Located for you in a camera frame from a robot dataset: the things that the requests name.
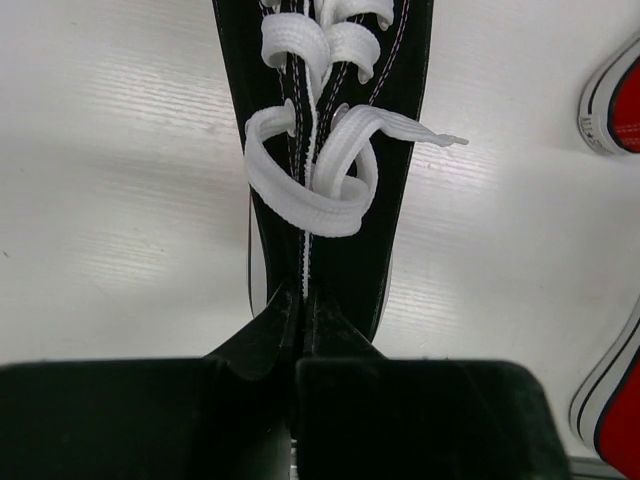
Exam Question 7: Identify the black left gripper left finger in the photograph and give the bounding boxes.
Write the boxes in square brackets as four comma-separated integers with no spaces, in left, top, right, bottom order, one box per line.
[1,282,300,479]

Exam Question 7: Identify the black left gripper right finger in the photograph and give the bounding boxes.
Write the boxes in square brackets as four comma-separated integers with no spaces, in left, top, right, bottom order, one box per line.
[295,290,570,479]

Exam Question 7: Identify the red canvas sneaker near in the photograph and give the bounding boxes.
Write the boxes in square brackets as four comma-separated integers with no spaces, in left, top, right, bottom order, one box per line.
[569,305,639,477]

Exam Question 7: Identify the red canvas sneaker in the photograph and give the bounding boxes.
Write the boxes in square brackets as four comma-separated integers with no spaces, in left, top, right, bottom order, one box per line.
[578,32,639,156]
[569,305,639,477]

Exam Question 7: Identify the red canvas sneaker far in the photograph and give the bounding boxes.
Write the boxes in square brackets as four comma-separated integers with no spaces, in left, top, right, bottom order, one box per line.
[578,32,639,156]

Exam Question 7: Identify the aluminium table frame rail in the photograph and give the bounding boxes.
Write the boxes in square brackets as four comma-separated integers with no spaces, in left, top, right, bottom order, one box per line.
[569,456,627,480]

